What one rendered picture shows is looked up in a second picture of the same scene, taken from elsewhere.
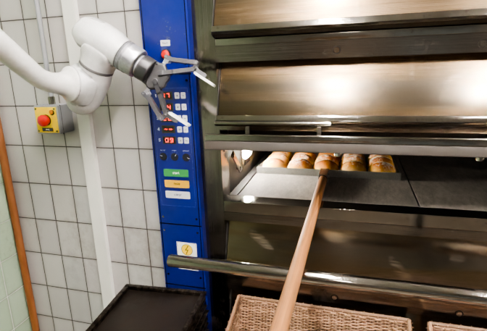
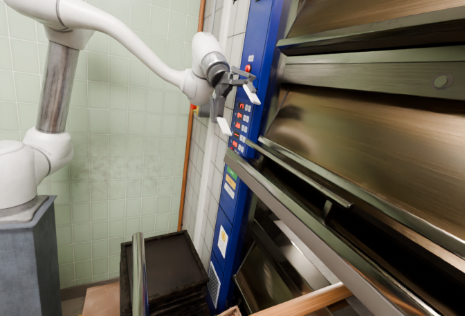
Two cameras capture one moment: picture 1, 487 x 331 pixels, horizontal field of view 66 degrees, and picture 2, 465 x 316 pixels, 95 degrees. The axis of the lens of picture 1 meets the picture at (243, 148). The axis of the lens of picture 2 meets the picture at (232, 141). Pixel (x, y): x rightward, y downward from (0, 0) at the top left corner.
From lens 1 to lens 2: 0.74 m
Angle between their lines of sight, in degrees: 45
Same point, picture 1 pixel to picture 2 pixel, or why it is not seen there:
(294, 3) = not seen: outside the picture
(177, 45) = (257, 61)
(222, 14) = (297, 27)
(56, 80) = (171, 75)
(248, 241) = (259, 270)
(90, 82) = (191, 81)
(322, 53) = (407, 86)
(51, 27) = not seen: hidden behind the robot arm
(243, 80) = (299, 107)
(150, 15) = (249, 33)
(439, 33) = not seen: outside the picture
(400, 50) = not seen: outside the picture
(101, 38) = (197, 47)
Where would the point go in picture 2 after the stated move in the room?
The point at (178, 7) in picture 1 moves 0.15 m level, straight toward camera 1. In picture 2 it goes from (265, 23) to (233, 3)
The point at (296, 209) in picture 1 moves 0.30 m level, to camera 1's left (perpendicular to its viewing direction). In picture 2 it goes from (302, 283) to (225, 216)
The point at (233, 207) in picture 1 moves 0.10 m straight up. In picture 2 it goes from (257, 229) to (263, 202)
